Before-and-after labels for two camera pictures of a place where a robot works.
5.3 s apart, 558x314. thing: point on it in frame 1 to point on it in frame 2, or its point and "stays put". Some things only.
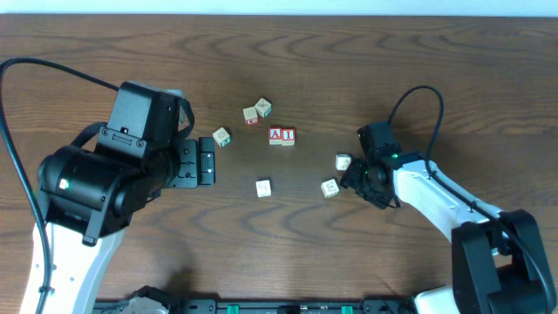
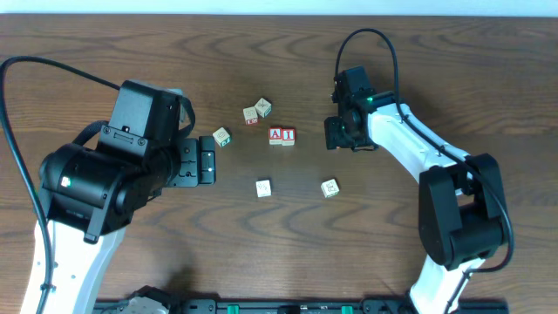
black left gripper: x=206 y=161 stays put
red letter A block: x=275 y=135 stays put
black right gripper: x=362 y=181 to x=332 y=133
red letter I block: x=288 y=136 stays put
